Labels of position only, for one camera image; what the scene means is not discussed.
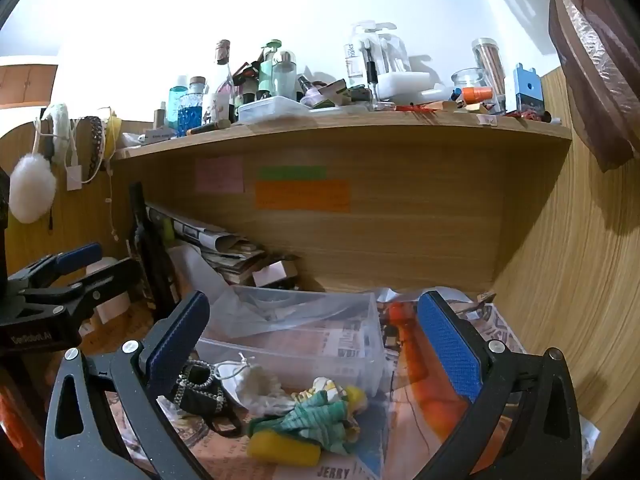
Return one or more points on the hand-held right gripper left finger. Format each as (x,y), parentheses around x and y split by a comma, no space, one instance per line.
(175,340)

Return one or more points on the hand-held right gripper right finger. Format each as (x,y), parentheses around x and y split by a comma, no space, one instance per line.
(447,345)

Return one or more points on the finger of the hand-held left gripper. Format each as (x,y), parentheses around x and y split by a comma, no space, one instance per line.
(75,255)
(115,275)

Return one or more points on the black beaded pouch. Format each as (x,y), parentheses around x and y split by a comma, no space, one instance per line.
(200,385)

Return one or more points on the clear plastic storage bin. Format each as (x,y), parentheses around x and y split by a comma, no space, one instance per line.
(300,330)

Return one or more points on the green striped cloth doll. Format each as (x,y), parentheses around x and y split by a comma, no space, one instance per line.
(315,415)

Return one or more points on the yellow sponge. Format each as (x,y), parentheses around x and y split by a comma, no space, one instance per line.
(280,447)

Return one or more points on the white flat box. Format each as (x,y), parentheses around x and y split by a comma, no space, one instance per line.
(114,307)

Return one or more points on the orange plastic bottle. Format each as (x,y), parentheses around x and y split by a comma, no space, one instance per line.
(425,385)

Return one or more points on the white fluffy pompom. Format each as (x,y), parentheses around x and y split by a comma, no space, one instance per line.
(31,190)

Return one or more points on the white paper tag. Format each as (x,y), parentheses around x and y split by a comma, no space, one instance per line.
(73,176)

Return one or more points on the stack of newspapers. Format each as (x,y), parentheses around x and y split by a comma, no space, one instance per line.
(220,250)

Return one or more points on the dark beaded headband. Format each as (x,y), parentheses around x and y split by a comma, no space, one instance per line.
(96,145)

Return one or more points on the small white cardboard box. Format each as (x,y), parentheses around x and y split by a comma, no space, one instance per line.
(272,275)

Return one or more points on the white fluffy headband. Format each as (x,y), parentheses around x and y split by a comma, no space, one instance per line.
(61,130)

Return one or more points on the yellow headband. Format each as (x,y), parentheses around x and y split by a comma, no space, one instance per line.
(113,135)

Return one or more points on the pink sticky note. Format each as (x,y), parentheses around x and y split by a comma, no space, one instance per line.
(219,175)

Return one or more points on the white cream tube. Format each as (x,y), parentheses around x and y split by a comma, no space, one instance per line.
(157,136)

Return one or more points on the black lipstick tube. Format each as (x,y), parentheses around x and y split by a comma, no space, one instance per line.
(207,128)

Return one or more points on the wooden cabinet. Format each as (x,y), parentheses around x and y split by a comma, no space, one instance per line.
(25,85)

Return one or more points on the blue bead jar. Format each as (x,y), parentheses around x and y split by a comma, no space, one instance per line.
(191,112)

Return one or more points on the teal liquid bottle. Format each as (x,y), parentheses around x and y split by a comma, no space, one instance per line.
(177,105)

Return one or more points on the orange sticky note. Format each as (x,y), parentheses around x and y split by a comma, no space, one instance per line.
(302,195)

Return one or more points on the white printed mug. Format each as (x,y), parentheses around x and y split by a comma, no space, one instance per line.
(215,109)

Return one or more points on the green sticky note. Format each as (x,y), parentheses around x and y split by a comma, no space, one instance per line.
(292,173)

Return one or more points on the clear lidded plastic box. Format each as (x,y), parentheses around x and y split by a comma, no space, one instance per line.
(272,110)

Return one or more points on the clear bottle brown cap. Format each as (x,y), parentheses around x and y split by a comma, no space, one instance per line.
(222,67)

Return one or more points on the wooden shelf board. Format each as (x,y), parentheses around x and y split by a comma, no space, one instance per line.
(350,127)

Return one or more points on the mint green pump bottle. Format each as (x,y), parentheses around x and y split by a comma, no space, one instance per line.
(267,72)

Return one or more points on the clear bottle silver lid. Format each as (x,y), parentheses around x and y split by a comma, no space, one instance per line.
(284,77)

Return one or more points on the white rectangular box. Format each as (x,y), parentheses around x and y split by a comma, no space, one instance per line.
(405,85)

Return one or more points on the pink small bottle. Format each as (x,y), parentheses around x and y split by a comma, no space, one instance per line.
(311,94)

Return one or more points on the short glass jar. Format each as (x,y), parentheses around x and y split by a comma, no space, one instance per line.
(470,79)

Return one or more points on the thin bottle black cap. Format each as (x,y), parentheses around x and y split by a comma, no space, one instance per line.
(371,80)

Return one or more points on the tall clear stick tube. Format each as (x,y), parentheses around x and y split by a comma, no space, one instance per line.
(492,67)

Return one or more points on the large clear pump bottle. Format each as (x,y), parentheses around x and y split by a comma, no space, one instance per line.
(357,60)

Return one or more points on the brown hanging bag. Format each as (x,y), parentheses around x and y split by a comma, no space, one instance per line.
(595,70)

